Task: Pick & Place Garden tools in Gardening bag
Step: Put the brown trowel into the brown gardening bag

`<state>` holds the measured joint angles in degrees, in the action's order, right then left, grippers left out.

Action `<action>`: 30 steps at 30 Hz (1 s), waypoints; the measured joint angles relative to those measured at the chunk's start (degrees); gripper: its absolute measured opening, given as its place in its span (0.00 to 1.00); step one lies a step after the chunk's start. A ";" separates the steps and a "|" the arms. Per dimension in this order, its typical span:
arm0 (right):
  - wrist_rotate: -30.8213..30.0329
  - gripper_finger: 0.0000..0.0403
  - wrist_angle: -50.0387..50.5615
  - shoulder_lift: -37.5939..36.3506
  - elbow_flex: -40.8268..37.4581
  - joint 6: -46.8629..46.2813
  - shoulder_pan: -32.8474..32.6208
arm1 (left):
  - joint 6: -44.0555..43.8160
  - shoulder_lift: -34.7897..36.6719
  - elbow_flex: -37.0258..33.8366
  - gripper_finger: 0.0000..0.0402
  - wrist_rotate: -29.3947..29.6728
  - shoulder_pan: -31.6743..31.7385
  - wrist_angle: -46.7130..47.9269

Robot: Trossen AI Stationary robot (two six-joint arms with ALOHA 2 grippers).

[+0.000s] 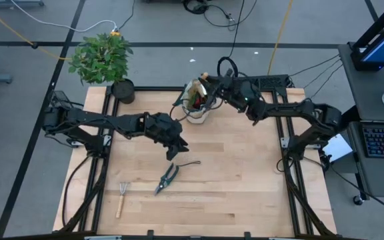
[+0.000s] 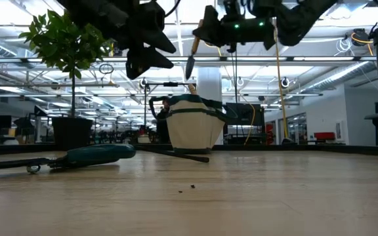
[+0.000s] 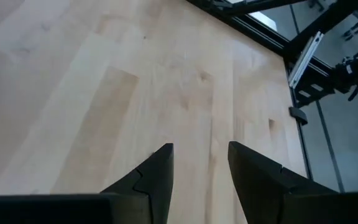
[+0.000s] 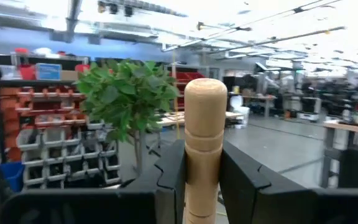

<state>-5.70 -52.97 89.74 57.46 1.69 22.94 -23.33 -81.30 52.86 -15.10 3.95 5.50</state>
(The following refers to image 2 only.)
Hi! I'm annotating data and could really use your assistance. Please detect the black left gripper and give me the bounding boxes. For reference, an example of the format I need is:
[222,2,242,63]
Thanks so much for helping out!
[110,0,177,79]

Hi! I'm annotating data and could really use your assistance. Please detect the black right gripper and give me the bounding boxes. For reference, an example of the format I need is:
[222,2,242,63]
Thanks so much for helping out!
[192,0,277,53]

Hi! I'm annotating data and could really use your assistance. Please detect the yellow hanging cable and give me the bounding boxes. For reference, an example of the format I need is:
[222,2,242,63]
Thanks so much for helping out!
[272,18,295,145]

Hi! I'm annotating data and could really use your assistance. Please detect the person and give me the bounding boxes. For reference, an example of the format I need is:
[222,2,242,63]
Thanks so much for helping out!
[156,99,171,144]

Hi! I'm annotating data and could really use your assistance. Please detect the black plant pot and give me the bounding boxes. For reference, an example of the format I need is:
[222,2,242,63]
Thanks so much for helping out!
[51,117,94,152]

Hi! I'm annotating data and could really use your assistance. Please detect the green handled pruning shears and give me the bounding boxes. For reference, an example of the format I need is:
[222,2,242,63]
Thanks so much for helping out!
[0,143,210,175]

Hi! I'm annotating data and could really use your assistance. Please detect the narrow trowel wooden handle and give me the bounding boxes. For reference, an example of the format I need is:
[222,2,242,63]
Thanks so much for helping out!
[184,18,205,81]

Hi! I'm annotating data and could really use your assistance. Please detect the ceiling cable reel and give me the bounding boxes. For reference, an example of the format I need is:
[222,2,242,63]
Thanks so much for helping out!
[350,28,373,56]

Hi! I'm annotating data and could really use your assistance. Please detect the black aluminium table frame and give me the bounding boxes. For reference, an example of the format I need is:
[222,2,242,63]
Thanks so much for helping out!
[0,143,378,157]

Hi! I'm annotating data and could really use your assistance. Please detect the red box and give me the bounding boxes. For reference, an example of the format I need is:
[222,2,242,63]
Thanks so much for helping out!
[313,132,336,141]

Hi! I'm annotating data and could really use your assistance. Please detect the green leafy plant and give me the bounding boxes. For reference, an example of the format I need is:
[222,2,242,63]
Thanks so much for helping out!
[18,9,113,119]

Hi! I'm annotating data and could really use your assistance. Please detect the black screen on stand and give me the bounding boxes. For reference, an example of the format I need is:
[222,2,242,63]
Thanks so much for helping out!
[224,102,264,136]

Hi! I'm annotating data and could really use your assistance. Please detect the cream gardening bag green trim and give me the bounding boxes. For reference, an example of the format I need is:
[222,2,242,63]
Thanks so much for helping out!
[148,93,240,155]

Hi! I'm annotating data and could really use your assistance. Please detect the thin yellow background cable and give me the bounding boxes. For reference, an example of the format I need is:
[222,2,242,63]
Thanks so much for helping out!
[243,103,256,146]

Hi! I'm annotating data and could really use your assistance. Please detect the black metal stand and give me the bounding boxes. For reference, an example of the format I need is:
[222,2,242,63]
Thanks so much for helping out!
[139,78,190,145]

